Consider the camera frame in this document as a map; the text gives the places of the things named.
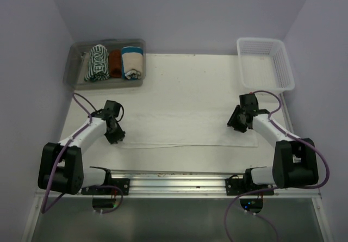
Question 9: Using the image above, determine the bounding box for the aluminium mounting rail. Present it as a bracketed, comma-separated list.
[34, 170, 324, 199]

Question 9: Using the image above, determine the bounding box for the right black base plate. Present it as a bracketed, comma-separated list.
[225, 174, 268, 196]

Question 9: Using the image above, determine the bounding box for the clear grey plastic bin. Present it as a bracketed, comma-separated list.
[63, 39, 146, 90]

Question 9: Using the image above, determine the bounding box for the beige teal rolled towel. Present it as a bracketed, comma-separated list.
[121, 46, 144, 80]

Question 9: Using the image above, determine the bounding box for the white plastic basket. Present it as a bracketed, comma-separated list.
[237, 38, 295, 94]

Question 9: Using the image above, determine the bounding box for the green white striped towel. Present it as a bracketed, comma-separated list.
[84, 44, 110, 82]

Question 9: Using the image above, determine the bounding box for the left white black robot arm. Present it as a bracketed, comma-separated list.
[38, 100, 126, 195]

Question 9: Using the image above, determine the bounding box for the brown rolled towel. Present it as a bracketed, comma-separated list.
[108, 49, 122, 78]

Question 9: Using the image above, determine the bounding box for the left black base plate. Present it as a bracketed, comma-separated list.
[81, 178, 130, 196]

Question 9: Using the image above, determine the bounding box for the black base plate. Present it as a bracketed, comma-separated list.
[81, 178, 130, 196]
[225, 174, 268, 196]

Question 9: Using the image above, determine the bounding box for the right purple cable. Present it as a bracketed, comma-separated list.
[224, 90, 331, 242]

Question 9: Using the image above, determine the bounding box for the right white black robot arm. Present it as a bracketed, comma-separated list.
[227, 93, 319, 195]

